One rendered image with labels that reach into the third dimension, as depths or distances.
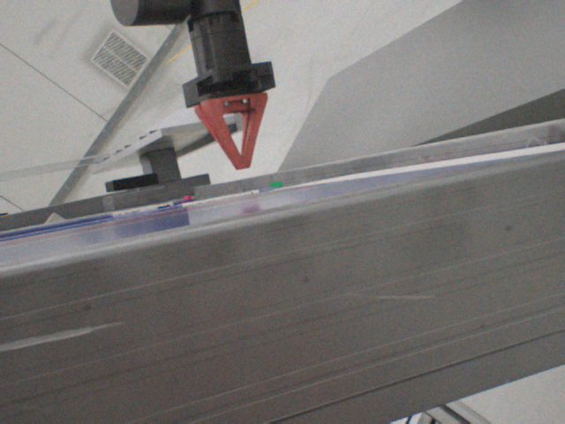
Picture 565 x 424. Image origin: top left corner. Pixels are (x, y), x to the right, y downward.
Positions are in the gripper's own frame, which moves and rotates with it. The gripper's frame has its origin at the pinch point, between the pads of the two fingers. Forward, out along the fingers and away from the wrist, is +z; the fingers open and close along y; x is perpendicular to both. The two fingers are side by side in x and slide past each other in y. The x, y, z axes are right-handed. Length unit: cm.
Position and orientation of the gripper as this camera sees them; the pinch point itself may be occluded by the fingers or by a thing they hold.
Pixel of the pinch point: (241, 161)
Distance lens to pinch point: 85.3
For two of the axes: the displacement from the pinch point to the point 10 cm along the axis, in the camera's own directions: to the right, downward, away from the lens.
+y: 4.2, -0.2, -9.1
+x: 8.9, -1.9, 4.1
